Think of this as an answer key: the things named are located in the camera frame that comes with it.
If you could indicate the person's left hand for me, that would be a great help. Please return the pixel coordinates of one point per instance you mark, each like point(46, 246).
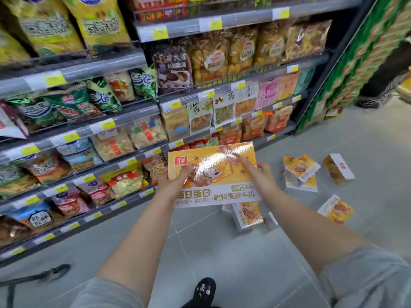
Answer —
point(168, 186)

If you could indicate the person's right hand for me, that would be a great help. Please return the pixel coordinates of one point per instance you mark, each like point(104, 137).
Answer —
point(266, 182)

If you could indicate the person's left thumb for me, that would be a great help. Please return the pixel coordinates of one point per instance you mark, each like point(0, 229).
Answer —
point(188, 172)

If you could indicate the person's right thumb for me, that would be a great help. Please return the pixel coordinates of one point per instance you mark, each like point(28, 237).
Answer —
point(249, 168)

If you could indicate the large yellow snack box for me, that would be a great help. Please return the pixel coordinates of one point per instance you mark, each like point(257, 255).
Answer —
point(215, 186)

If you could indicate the person's left forearm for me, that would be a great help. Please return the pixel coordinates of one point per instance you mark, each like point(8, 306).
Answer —
point(141, 243)

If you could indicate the person's right forearm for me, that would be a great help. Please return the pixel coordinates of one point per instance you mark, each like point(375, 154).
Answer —
point(305, 227)

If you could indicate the row of red green packets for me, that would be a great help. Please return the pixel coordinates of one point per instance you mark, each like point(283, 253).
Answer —
point(196, 145)

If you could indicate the clear bag of brown sticks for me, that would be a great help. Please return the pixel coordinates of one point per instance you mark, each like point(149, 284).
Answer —
point(156, 169)

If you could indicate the small yellow snack box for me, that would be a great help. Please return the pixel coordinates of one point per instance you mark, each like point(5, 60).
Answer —
point(335, 210)
point(300, 166)
point(338, 169)
point(247, 216)
point(270, 221)
point(310, 186)

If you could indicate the tan cracker bag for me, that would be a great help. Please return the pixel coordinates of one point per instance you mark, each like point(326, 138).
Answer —
point(176, 125)

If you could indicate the green label chip bag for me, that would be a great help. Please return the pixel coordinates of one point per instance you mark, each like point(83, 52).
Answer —
point(200, 117)

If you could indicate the clear bag of mixed crisps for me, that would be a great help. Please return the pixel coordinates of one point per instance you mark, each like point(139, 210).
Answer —
point(147, 133)
point(112, 145)

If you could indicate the yellow red chip bag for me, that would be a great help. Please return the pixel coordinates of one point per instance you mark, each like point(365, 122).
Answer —
point(125, 182)

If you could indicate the white label chip bag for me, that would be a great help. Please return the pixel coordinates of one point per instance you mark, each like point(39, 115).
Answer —
point(246, 101)
point(224, 109)

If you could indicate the light orange snack bag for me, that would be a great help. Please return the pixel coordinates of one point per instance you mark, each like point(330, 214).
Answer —
point(288, 86)

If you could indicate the pink red snack bag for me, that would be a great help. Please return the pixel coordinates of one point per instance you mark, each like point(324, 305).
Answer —
point(70, 205)
point(96, 192)

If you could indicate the brown chocolate snack bag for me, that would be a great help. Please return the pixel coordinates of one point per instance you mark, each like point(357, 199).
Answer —
point(173, 72)

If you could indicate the teal snack bag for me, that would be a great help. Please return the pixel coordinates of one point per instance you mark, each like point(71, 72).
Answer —
point(303, 80)

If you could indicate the beige snack bag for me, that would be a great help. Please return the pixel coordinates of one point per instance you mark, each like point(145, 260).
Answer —
point(120, 86)

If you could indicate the blue and white snack bag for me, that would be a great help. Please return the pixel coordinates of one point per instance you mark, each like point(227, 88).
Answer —
point(78, 155)

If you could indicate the clear bag of golden snacks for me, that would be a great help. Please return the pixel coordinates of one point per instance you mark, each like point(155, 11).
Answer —
point(273, 43)
point(310, 38)
point(242, 49)
point(208, 59)

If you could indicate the black spotted shoe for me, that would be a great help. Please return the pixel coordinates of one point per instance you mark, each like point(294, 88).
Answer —
point(202, 293)

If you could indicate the grey metal shelf rack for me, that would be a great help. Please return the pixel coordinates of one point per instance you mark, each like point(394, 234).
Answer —
point(122, 65)

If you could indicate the red label crisp bag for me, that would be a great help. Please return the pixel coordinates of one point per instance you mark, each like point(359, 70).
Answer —
point(46, 168)

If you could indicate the stack of green drink cartons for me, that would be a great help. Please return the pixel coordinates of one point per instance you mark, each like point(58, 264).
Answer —
point(356, 57)

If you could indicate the blue shrimp snack bag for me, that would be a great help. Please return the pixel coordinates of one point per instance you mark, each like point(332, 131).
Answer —
point(33, 219)

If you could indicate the grey right sleeve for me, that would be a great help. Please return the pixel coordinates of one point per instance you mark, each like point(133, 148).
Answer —
point(369, 279)

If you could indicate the row of red snack packets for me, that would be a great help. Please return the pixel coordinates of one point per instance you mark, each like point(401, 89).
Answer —
point(159, 7)

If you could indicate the green label noodle snack bag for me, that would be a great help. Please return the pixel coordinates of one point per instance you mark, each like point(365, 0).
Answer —
point(16, 182)

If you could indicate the large yellow snack bag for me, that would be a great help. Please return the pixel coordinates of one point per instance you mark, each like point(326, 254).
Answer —
point(48, 25)
point(98, 24)
point(11, 48)

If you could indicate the yellow crate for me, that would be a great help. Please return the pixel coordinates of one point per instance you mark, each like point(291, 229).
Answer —
point(406, 89)

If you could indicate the white and red snack bag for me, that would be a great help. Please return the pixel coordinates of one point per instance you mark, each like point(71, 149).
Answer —
point(11, 123)

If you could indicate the dark brown snack bag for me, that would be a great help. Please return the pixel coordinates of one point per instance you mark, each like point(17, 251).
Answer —
point(12, 232)

